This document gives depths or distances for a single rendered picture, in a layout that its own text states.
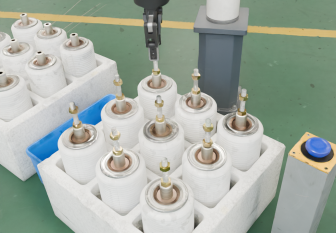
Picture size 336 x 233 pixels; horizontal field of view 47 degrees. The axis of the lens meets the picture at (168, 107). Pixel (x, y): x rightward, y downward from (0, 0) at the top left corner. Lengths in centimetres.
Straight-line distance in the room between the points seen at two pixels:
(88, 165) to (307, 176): 42
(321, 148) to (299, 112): 61
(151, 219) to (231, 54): 59
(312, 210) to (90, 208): 41
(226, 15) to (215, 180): 51
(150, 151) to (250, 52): 87
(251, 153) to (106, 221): 32
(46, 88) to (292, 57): 92
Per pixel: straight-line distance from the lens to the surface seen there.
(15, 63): 115
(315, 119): 127
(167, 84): 92
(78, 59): 112
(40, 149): 105
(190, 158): 74
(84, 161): 80
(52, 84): 107
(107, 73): 116
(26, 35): 129
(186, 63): 148
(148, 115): 94
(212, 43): 110
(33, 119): 103
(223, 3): 106
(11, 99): 101
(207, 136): 70
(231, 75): 115
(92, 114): 112
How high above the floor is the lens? 79
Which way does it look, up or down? 39 degrees down
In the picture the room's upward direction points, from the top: 3 degrees counter-clockwise
